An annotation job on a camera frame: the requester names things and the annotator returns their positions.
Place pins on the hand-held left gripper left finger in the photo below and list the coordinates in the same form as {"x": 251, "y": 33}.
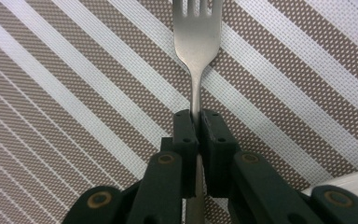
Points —
{"x": 185, "y": 149}

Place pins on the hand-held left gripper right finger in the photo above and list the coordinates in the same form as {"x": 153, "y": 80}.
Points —
{"x": 217, "y": 149}

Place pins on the silver fork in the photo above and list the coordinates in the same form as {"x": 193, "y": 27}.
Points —
{"x": 197, "y": 43}

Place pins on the striped grey placemat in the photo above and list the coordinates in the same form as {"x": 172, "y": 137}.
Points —
{"x": 74, "y": 93}

